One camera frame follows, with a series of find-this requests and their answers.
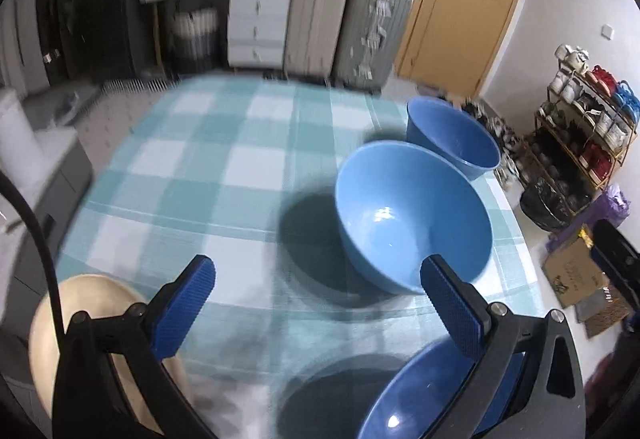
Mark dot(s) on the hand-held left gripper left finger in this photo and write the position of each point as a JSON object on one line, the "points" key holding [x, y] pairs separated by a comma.
{"points": [[182, 304]]}

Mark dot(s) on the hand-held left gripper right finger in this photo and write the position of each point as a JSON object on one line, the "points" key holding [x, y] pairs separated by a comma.
{"points": [[452, 309]]}

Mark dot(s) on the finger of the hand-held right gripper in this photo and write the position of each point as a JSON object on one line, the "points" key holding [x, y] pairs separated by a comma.
{"points": [[620, 259]]}

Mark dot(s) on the beige plate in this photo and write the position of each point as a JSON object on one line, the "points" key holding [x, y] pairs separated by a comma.
{"points": [[90, 304]]}

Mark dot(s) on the blue bowl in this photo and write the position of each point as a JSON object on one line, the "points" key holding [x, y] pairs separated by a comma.
{"points": [[425, 399], [400, 214], [450, 134]]}

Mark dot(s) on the printed cardboard box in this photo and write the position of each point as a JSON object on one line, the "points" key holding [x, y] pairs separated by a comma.
{"points": [[575, 271]]}

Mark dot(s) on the purple plastic bag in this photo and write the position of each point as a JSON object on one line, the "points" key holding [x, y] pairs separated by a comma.
{"points": [[607, 206]]}

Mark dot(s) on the white bin with black bag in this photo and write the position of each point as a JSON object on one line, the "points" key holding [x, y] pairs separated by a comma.
{"points": [[545, 204]]}

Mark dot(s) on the metal shoe rack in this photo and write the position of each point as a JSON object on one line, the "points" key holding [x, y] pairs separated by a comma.
{"points": [[585, 154]]}

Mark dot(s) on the teal checked tablecloth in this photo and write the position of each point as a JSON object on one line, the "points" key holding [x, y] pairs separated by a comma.
{"points": [[210, 179]]}

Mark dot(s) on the rows of shelved sneakers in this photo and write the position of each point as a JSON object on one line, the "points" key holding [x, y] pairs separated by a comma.
{"points": [[600, 114]]}

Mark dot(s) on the cluster of loose sneakers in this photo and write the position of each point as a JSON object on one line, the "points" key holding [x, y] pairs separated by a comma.
{"points": [[500, 139]]}

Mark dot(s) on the white laundry basket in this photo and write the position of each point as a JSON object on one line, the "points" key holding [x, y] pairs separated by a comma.
{"points": [[195, 39]]}

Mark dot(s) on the silver suitcase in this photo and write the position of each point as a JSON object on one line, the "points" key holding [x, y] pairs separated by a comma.
{"points": [[372, 34]]}

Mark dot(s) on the tan wooden door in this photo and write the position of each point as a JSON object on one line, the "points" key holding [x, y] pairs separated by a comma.
{"points": [[465, 9]]}

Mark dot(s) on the white desk with drawers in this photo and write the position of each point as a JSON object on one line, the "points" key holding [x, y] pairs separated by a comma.
{"points": [[255, 14]]}

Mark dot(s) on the dark grey fridge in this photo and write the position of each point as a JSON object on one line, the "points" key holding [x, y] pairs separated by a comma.
{"points": [[95, 9]]}

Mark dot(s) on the beige suitcase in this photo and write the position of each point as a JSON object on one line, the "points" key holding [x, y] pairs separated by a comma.
{"points": [[315, 19]]}

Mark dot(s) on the white light switch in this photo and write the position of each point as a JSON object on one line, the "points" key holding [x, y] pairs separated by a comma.
{"points": [[608, 31]]}

